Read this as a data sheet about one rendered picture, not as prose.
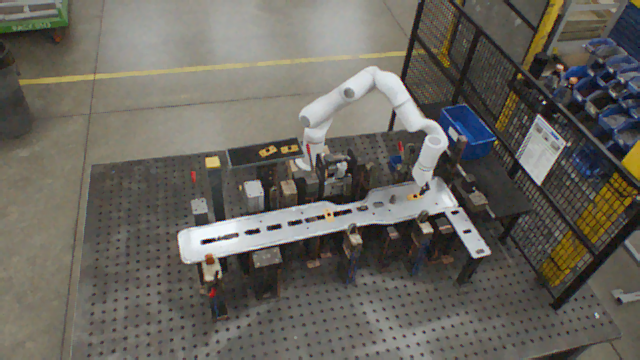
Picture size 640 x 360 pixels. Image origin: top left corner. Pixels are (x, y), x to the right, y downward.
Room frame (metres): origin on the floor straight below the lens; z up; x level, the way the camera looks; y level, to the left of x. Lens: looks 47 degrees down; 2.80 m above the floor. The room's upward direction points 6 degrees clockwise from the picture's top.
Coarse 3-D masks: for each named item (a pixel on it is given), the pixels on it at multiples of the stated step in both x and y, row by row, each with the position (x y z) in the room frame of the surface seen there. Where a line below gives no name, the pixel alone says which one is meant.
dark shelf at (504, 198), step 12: (420, 108) 2.28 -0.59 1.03; (432, 108) 2.29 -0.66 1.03; (432, 120) 2.18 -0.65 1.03; (492, 156) 1.92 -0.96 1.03; (468, 168) 1.81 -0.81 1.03; (480, 168) 1.82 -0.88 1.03; (492, 168) 1.83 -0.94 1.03; (480, 180) 1.73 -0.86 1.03; (492, 180) 1.74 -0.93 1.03; (504, 180) 1.75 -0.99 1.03; (492, 192) 1.65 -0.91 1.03; (504, 192) 1.66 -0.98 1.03; (516, 192) 1.67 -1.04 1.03; (492, 204) 1.57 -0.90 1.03; (504, 204) 1.58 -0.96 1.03; (516, 204) 1.58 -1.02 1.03; (528, 204) 1.59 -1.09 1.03; (492, 216) 1.51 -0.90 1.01; (504, 216) 1.50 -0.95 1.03
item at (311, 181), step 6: (306, 174) 1.60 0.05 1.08; (312, 174) 1.61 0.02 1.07; (306, 180) 1.56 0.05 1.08; (312, 180) 1.56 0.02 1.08; (318, 180) 1.57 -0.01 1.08; (306, 186) 1.55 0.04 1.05; (312, 186) 1.55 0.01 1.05; (306, 192) 1.54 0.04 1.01; (312, 192) 1.55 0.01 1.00; (306, 198) 1.54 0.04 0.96; (312, 198) 1.56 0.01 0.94; (300, 222) 1.57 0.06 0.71
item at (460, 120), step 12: (444, 108) 2.14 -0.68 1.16; (456, 108) 2.17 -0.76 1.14; (468, 108) 2.16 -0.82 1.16; (444, 120) 2.08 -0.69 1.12; (456, 120) 2.19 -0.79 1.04; (468, 120) 2.13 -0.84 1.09; (480, 120) 2.06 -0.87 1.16; (444, 132) 2.06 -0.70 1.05; (456, 132) 1.98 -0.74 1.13; (468, 132) 2.10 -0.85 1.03; (480, 132) 2.03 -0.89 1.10; (468, 144) 1.88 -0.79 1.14; (480, 144) 1.89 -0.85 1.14; (492, 144) 1.92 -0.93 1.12; (468, 156) 1.87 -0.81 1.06; (480, 156) 1.90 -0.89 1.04
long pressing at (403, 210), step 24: (384, 192) 1.60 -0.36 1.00; (408, 192) 1.62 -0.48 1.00; (432, 192) 1.63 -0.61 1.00; (264, 216) 1.37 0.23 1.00; (288, 216) 1.38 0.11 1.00; (312, 216) 1.40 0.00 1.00; (360, 216) 1.43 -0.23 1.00; (384, 216) 1.44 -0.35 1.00; (408, 216) 1.46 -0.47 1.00; (192, 240) 1.19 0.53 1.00; (240, 240) 1.22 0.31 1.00; (264, 240) 1.23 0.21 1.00; (288, 240) 1.25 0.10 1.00
